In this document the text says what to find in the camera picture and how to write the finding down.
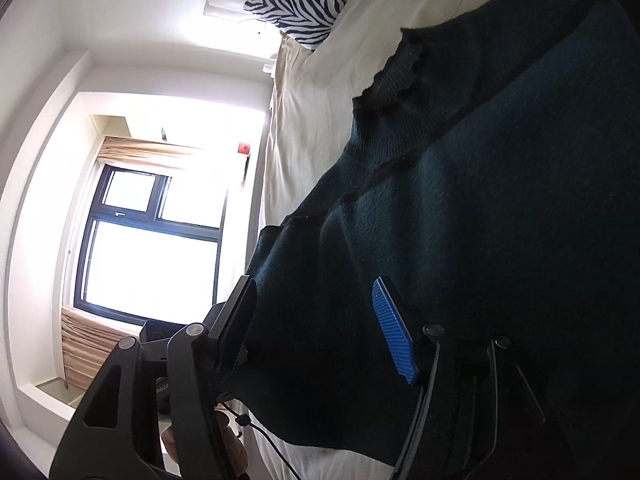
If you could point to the beige curtain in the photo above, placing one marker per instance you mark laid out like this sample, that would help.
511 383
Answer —
85 345
150 152

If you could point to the small red object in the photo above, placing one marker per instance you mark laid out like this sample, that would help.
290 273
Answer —
244 148

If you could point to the bed with beige sheet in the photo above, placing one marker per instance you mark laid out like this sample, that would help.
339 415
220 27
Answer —
310 125

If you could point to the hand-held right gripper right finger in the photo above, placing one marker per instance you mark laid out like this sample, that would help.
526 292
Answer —
395 330

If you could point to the person's left hand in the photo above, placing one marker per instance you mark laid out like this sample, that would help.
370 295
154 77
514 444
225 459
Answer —
231 440

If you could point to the dark framed window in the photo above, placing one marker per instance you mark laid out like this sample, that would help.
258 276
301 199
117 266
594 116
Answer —
145 260

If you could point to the dark green knit sweater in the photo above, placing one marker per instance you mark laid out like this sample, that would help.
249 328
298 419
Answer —
475 185

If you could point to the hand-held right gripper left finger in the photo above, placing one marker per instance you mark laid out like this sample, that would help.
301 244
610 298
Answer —
235 320

